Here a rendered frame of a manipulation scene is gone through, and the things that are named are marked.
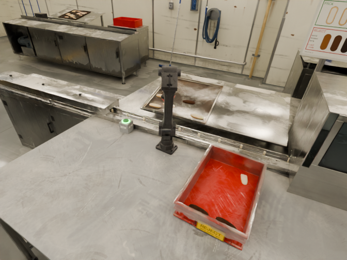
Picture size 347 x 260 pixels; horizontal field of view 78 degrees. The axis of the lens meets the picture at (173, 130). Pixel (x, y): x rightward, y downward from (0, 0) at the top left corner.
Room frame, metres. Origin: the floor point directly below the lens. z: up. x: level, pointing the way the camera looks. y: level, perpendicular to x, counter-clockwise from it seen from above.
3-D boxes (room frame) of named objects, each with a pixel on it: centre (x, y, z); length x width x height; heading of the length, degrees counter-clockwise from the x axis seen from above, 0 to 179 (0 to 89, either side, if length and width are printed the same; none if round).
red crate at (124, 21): (4.92, 1.08, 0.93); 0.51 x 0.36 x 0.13; 72
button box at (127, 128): (1.21, 0.33, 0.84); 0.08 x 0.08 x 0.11; 68
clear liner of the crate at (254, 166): (0.70, -0.26, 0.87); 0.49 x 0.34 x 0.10; 153
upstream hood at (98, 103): (1.64, 1.06, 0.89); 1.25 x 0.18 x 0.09; 68
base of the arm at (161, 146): (1.04, 0.04, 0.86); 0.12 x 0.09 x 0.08; 62
